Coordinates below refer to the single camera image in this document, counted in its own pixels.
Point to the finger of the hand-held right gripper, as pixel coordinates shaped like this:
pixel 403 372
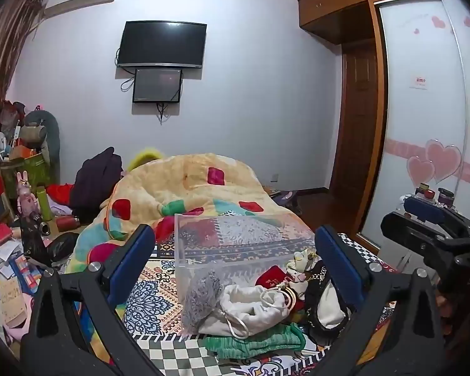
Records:
pixel 409 230
pixel 423 208

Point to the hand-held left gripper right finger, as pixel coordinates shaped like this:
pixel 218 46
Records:
pixel 338 264

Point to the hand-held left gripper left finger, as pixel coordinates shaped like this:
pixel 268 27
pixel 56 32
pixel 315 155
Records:
pixel 135 256

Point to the person's right hand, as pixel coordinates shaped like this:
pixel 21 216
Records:
pixel 443 309

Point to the red jar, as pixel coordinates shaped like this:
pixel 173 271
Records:
pixel 429 194

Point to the dark glass jar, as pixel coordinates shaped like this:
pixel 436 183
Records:
pixel 446 197

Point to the cream plush toy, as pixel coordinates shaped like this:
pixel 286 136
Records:
pixel 301 260

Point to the black and white garment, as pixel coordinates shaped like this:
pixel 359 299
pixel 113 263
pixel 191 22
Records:
pixel 325 305

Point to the red fabric pouch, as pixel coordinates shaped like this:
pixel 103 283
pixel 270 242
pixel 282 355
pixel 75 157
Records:
pixel 272 276

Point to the clear plastic box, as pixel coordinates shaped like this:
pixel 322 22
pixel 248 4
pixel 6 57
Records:
pixel 203 243

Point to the black plastic bag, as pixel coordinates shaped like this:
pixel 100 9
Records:
pixel 60 248

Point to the red can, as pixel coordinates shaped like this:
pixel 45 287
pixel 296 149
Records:
pixel 64 223

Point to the grey mesh pouch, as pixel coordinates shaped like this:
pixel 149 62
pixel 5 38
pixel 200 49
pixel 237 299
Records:
pixel 201 301

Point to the dark jacket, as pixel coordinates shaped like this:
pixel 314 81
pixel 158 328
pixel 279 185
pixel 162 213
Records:
pixel 98 184

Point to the yellow patchwork quilt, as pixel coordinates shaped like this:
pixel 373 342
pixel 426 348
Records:
pixel 180 188

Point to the heart sticker sliding wardrobe door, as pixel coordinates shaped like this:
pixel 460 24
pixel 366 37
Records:
pixel 423 125

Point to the purple slippers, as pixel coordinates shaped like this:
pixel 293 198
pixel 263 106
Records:
pixel 286 196

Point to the yellow green plush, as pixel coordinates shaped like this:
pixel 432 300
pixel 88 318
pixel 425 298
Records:
pixel 143 159

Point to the red cloth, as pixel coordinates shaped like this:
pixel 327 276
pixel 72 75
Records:
pixel 60 194

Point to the green bottle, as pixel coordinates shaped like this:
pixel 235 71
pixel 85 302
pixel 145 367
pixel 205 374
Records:
pixel 44 203

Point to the wooden door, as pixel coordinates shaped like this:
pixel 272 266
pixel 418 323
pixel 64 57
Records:
pixel 356 125

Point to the black device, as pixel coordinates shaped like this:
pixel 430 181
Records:
pixel 33 225

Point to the checkered bed sheet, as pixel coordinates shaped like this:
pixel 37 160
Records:
pixel 180 356

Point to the green knitted cloth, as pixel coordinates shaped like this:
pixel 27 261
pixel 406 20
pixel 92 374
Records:
pixel 258 342

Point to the pink rabbit figure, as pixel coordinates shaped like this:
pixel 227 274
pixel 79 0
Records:
pixel 25 199

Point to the white door label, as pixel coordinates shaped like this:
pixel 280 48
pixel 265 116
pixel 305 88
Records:
pixel 419 82

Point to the green cardboard box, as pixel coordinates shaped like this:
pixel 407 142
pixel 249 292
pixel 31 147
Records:
pixel 31 172

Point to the pile of papers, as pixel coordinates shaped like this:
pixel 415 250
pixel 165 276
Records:
pixel 4 286

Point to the grey plush pillow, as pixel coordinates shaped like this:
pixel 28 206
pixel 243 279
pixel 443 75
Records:
pixel 49 125

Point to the wooden overhead cabinet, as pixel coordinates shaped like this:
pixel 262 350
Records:
pixel 329 8

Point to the striped curtain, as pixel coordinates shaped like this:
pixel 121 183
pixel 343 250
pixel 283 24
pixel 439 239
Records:
pixel 4 47

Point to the wall socket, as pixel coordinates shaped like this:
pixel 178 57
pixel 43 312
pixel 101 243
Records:
pixel 274 177

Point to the small wall monitor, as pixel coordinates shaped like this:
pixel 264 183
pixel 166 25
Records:
pixel 156 86

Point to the wall television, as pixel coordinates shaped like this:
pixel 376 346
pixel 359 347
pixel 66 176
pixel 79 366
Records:
pixel 162 43

